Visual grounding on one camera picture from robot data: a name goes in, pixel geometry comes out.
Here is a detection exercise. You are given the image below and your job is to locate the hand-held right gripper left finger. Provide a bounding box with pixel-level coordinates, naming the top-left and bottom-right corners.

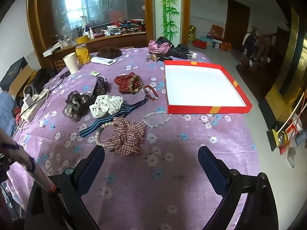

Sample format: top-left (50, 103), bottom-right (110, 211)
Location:
top-left (48, 145), bottom-right (105, 230)

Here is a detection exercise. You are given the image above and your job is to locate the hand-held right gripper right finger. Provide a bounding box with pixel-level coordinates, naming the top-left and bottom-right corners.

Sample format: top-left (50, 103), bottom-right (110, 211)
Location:
top-left (198, 146), bottom-right (279, 230)

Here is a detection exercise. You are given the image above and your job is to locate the white pearl necklace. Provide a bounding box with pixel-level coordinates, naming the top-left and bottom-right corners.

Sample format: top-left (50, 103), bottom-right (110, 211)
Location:
top-left (95, 121), bottom-right (116, 149)

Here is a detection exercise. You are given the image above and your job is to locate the blue striped headband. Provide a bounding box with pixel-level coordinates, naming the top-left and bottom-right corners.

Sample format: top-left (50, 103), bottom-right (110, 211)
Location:
top-left (79, 99), bottom-right (147, 138)

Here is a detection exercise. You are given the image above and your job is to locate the red plaid scrunchie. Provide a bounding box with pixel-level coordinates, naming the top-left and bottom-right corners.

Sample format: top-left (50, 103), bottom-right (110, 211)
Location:
top-left (106, 117), bottom-right (146, 157)

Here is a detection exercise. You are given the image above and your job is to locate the white polka dot scrunchie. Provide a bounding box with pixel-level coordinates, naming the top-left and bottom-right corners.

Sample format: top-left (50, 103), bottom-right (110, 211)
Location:
top-left (89, 95), bottom-right (124, 118)

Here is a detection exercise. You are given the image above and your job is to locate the black lace scrunchie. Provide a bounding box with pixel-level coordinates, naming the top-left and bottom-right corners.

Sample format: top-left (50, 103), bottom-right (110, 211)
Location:
top-left (62, 90), bottom-right (95, 122)

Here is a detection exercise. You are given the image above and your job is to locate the red shallow box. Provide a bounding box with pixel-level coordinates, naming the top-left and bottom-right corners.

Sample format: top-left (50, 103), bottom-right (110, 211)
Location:
top-left (164, 60), bottom-right (253, 114)

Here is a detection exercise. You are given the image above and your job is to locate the black hair clip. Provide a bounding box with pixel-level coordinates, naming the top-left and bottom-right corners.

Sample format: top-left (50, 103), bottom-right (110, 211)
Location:
top-left (92, 76), bottom-right (109, 96)

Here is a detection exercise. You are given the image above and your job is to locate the red dotted scrunchie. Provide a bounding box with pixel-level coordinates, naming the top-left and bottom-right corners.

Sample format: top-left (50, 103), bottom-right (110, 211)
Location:
top-left (114, 73), bottom-right (135, 94)

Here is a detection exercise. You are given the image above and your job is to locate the purple floral tablecloth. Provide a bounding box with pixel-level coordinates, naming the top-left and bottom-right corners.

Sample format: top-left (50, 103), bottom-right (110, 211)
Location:
top-left (6, 47), bottom-right (261, 230)

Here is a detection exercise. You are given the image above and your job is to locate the white power strip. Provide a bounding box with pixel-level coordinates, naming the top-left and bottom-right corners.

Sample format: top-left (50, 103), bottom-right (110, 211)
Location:
top-left (20, 89), bottom-right (50, 122)

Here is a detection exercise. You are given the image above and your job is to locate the broom with white stick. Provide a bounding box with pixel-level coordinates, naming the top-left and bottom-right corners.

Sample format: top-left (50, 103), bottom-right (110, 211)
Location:
top-left (278, 96), bottom-right (306, 154)

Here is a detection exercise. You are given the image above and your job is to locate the blue cloth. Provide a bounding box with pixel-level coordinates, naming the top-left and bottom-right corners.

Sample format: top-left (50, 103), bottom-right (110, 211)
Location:
top-left (0, 92), bottom-right (16, 135)

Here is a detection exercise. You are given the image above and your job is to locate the black bag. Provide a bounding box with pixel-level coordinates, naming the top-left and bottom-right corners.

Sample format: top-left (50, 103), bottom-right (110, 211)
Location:
top-left (34, 67), bottom-right (58, 89)

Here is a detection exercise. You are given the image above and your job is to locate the white paper cup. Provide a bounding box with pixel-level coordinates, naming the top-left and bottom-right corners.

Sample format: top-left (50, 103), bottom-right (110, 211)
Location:
top-left (63, 52), bottom-right (79, 75)

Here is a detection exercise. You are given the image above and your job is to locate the brown cardboard box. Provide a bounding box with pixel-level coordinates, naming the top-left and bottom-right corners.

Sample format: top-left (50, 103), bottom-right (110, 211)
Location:
top-left (8, 66), bottom-right (36, 96)

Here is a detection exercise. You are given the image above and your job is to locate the yellow jar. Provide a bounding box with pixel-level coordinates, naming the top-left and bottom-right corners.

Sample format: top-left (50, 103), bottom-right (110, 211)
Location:
top-left (75, 44), bottom-right (91, 65)

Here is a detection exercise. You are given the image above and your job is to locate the brown wig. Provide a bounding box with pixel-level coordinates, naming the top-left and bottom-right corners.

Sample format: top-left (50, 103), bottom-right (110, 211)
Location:
top-left (97, 47), bottom-right (122, 59)

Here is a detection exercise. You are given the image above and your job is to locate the black box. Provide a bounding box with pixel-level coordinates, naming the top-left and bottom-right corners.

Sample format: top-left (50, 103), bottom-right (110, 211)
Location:
top-left (0, 57), bottom-right (28, 90)

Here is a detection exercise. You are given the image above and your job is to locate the wooden stair railing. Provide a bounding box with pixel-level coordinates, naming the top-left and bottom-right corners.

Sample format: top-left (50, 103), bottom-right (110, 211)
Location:
top-left (254, 26), bottom-right (292, 65)

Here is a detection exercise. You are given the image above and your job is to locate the orange gift box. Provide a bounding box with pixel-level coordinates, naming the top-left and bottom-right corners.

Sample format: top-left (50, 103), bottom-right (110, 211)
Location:
top-left (209, 24), bottom-right (224, 37)

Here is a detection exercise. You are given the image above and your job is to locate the brown wooden door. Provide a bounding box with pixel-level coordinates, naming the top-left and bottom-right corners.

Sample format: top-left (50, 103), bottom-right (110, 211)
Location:
top-left (224, 0), bottom-right (250, 45)

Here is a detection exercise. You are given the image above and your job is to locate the wooden framed glass cabinet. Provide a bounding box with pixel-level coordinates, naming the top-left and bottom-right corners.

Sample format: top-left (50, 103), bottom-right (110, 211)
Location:
top-left (26, 0), bottom-right (154, 70)

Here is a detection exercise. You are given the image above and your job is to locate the white pearl bracelet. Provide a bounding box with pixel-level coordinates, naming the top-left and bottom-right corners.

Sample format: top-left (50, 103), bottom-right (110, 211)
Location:
top-left (143, 111), bottom-right (172, 128)

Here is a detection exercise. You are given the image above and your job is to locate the red bead bracelet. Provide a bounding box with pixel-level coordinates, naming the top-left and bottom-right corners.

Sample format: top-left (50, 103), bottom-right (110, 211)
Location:
top-left (143, 85), bottom-right (159, 101)

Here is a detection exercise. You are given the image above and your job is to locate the white cable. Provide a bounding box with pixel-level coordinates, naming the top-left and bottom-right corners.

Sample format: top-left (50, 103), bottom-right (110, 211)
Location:
top-left (20, 72), bottom-right (70, 115)

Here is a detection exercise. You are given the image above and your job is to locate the golden door frame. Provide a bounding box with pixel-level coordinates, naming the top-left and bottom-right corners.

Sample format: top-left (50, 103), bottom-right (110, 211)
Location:
top-left (265, 5), bottom-right (307, 122)

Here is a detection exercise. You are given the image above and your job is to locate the green bamboo wall decal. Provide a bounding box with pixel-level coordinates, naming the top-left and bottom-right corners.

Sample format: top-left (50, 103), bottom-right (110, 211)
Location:
top-left (157, 0), bottom-right (180, 40)

